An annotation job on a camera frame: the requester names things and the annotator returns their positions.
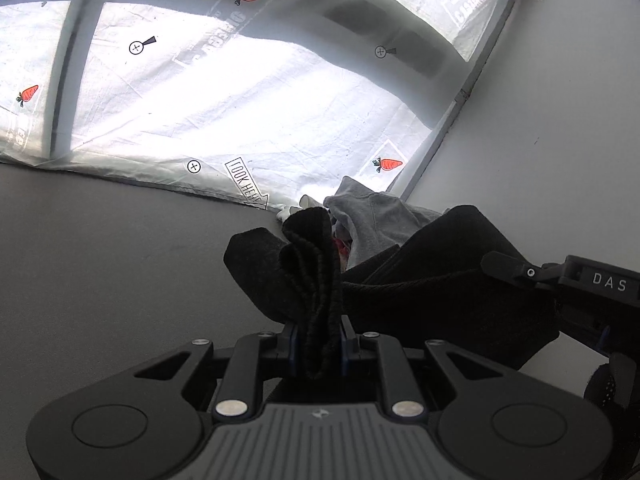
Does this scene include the black knit sweater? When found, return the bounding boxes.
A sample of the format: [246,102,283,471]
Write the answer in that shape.
[223,204,608,382]

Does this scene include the grey garment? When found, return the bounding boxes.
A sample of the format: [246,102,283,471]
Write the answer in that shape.
[323,176,442,268]

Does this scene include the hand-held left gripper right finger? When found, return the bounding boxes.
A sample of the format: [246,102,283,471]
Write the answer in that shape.
[339,315,502,419]

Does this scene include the white cloth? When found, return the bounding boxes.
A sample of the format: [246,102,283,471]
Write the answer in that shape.
[276,194,322,223]

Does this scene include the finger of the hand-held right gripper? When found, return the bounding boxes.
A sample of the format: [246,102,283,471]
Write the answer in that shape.
[480,251,566,287]

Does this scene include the carrot printed white curtain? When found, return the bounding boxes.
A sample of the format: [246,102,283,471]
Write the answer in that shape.
[0,0,529,211]

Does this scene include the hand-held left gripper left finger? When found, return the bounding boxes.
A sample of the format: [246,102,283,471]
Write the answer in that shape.
[132,322,302,422]

